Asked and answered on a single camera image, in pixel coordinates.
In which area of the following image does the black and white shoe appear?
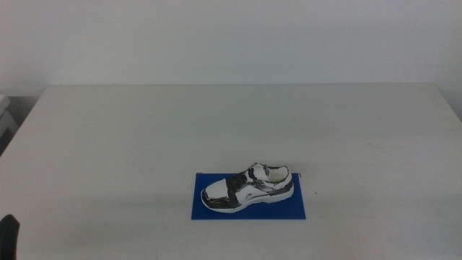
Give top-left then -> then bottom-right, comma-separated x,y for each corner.
200,162 -> 295,214

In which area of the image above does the blue rectangular mat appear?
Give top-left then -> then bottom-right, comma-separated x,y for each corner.
191,172 -> 307,221

